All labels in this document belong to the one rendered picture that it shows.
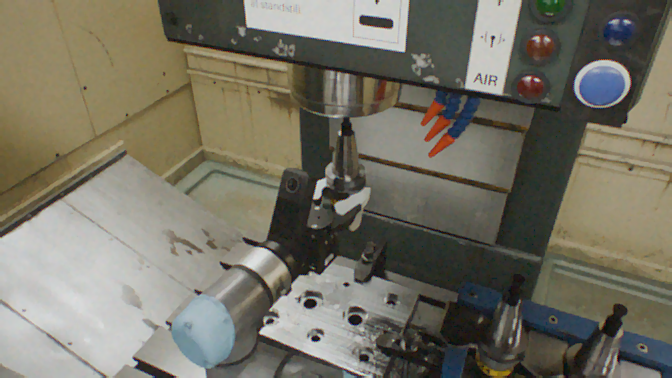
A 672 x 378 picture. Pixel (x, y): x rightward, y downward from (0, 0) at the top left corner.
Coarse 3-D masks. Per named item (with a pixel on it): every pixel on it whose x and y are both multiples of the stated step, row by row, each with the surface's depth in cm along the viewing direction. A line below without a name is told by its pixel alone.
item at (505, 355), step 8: (488, 320) 68; (480, 328) 67; (480, 336) 66; (520, 336) 66; (480, 344) 66; (488, 344) 65; (520, 344) 65; (480, 352) 67; (488, 352) 66; (496, 352) 66; (504, 352) 64; (512, 352) 64; (520, 352) 64; (504, 360) 65; (512, 360) 65
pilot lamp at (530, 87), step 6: (522, 78) 39; (528, 78) 39; (534, 78) 39; (522, 84) 40; (528, 84) 39; (534, 84) 39; (540, 84) 39; (522, 90) 40; (528, 90) 39; (534, 90) 39; (540, 90) 39; (522, 96) 40; (528, 96) 40; (534, 96) 40
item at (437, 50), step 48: (192, 0) 49; (240, 0) 47; (432, 0) 40; (528, 0) 37; (576, 0) 35; (240, 48) 50; (288, 48) 47; (336, 48) 45; (432, 48) 42; (576, 48) 37; (480, 96) 43
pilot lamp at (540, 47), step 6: (534, 36) 37; (540, 36) 37; (546, 36) 37; (528, 42) 38; (534, 42) 37; (540, 42) 37; (546, 42) 37; (552, 42) 37; (528, 48) 38; (534, 48) 38; (540, 48) 37; (546, 48) 37; (552, 48) 37; (528, 54) 38; (534, 54) 38; (540, 54) 38; (546, 54) 38
